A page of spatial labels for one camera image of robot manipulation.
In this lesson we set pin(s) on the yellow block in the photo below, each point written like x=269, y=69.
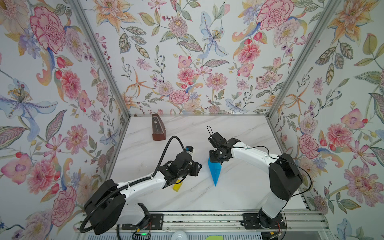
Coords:
x=177, y=186

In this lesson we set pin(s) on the aluminium front rail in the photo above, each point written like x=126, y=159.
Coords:
x=229, y=221

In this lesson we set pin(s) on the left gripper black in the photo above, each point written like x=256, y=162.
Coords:
x=196, y=166

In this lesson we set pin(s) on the green object at edge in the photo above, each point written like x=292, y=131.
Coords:
x=215, y=237

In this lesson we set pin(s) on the blue square paper sheet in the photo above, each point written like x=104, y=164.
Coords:
x=215, y=169

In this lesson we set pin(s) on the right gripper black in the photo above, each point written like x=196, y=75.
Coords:
x=211, y=153

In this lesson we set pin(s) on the white round object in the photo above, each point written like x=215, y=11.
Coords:
x=179, y=235

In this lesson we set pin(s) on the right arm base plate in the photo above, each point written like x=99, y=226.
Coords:
x=256, y=221

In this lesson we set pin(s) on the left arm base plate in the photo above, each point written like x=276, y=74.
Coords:
x=151, y=222

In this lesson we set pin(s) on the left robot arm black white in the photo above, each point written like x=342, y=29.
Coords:
x=115, y=203

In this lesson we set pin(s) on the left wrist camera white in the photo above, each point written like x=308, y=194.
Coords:
x=189, y=150

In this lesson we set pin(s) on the brown wooden metronome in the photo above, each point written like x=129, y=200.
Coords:
x=159, y=130

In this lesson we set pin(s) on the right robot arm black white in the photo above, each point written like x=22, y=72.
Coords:
x=285, y=176

